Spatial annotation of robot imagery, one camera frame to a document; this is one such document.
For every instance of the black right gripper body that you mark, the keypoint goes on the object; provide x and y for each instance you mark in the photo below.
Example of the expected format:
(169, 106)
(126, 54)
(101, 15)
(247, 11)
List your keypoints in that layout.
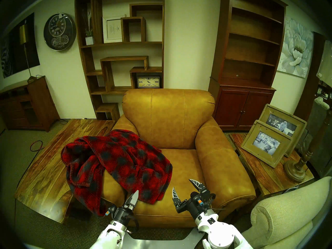
(195, 205)

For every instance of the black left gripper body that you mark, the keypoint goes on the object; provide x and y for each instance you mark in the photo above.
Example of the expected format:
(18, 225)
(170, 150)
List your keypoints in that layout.
(122, 214)

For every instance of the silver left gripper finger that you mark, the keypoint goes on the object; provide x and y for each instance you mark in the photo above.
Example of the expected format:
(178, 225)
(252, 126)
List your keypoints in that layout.
(134, 200)
(128, 203)

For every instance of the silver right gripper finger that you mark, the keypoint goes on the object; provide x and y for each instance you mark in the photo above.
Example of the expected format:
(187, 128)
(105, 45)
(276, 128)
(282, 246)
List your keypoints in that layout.
(176, 198)
(199, 186)

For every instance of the red black plaid blanket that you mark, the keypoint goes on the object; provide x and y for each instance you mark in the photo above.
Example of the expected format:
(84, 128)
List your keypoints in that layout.
(124, 157)

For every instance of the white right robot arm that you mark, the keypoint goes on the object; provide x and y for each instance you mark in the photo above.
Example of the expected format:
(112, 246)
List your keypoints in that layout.
(220, 234)

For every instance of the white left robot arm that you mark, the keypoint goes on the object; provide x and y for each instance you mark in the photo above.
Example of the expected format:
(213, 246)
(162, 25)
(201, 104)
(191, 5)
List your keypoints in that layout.
(109, 239)

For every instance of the beige fabric sofa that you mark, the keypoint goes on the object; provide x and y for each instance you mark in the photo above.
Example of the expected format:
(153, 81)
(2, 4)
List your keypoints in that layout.
(285, 217)

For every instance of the rustic wooden side table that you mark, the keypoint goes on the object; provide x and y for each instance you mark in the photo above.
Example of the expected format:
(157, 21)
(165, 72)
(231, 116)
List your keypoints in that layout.
(262, 173)

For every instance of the tan leather armchair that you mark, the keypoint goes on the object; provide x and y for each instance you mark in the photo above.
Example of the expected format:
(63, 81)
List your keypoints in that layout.
(168, 113)

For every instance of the long wooden coffee table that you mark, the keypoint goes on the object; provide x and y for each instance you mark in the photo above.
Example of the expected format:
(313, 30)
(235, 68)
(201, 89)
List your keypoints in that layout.
(41, 173)

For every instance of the white black label card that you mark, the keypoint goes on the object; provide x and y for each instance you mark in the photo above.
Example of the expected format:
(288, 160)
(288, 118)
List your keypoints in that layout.
(290, 189)

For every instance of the cherry wood bookcase hutch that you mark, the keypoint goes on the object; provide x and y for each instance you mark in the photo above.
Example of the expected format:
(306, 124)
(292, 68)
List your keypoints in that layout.
(243, 105)

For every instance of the turned wooden lamp base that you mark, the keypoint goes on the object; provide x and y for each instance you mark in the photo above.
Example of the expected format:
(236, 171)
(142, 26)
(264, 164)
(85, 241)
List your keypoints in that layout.
(295, 172)

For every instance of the open wooden shelf unit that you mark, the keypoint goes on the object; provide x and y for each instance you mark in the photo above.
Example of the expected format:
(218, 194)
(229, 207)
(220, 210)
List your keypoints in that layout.
(111, 90)

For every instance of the rectangular mantel clock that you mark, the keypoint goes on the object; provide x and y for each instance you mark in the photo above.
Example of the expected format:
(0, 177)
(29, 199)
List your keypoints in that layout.
(148, 82)

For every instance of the dark wood media cabinet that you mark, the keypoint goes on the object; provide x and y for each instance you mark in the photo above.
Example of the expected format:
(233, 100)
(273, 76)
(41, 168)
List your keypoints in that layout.
(39, 103)

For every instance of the grey upholstered chair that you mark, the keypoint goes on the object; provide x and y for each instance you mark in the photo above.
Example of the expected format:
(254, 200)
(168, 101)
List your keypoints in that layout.
(317, 116)

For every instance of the tall dark wood cabinet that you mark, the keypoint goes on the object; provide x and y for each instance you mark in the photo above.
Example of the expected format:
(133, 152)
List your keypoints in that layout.
(310, 95)

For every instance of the distant shelf with books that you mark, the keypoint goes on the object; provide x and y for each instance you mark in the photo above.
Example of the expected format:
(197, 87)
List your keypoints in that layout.
(324, 91)

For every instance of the white flower painting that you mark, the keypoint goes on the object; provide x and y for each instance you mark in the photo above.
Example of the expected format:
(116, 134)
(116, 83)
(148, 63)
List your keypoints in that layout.
(295, 51)

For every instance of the small potted plant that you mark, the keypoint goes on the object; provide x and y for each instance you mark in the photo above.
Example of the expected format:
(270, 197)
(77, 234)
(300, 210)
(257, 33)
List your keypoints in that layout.
(89, 40)

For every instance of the white framed certificate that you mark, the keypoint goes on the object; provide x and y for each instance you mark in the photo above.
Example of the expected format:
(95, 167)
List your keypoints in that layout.
(113, 29)

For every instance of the pale lampshade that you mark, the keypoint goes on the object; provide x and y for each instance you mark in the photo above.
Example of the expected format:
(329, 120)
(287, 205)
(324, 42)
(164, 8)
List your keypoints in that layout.
(325, 67)

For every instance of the gold shade table lamp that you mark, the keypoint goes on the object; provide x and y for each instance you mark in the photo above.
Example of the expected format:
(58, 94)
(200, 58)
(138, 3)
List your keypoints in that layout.
(23, 34)

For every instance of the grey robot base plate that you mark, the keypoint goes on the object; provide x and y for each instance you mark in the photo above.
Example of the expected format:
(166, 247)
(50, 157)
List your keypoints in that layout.
(160, 243)

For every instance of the small beige picture frame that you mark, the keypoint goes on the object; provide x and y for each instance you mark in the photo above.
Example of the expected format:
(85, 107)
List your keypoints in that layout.
(249, 143)

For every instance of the large beige picture frame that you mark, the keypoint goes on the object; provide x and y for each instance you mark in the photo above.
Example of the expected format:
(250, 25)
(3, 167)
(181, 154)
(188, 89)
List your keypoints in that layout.
(298, 122)

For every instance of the round dark wall clock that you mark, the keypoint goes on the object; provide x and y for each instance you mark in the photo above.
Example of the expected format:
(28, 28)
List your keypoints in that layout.
(59, 32)

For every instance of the dark zebra wall art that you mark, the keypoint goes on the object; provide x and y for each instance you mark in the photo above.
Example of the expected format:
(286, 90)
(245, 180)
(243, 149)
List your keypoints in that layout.
(15, 56)

